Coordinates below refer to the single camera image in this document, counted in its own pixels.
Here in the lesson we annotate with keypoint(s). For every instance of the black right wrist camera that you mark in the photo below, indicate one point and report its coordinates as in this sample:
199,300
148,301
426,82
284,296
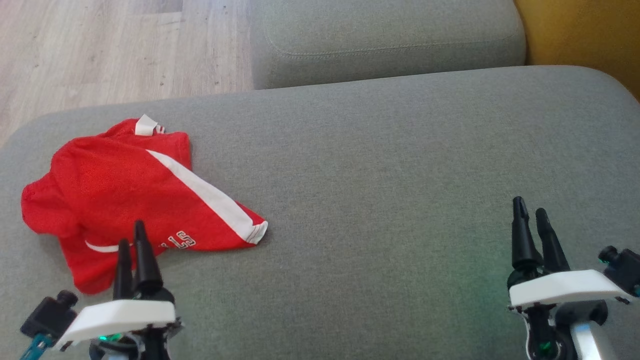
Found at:
625,270

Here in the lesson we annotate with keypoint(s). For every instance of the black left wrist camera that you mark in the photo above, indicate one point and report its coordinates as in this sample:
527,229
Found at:
47,317

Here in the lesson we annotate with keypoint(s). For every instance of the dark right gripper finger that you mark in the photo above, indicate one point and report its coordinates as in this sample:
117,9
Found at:
524,245
552,250

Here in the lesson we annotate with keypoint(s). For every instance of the red basketball jersey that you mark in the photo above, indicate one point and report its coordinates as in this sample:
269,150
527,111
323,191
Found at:
95,270

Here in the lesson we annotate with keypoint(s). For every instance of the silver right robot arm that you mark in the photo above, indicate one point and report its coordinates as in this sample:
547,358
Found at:
587,345

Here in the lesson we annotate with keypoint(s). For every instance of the large grey sofa seat cushion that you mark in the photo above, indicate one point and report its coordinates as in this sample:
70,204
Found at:
375,200

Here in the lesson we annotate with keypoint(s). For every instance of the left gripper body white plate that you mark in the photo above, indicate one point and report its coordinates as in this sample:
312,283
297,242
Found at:
120,317

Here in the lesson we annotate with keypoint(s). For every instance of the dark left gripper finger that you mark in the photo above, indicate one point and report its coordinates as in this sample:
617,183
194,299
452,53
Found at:
123,275
146,270

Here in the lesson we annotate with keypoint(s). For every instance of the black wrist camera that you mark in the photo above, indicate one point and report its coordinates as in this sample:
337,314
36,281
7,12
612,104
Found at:
47,317
625,270

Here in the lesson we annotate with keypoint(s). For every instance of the red shorts with white trim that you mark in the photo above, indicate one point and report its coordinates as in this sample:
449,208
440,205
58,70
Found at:
110,185

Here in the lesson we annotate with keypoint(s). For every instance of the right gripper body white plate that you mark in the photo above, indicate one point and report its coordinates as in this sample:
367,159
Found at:
565,289

